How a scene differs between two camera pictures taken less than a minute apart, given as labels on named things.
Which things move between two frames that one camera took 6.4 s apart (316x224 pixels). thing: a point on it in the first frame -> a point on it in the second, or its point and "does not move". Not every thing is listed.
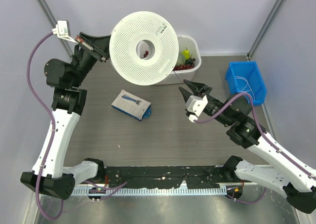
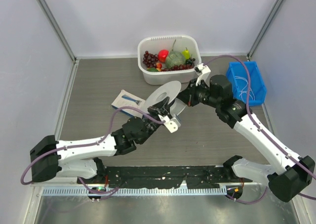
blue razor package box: (132, 105) does not move
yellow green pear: (186, 54) does not move
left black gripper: (99, 45) -> (163, 108)
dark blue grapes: (190, 61) does not move
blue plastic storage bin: (246, 77) does not move
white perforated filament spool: (126, 34) -> (171, 89)
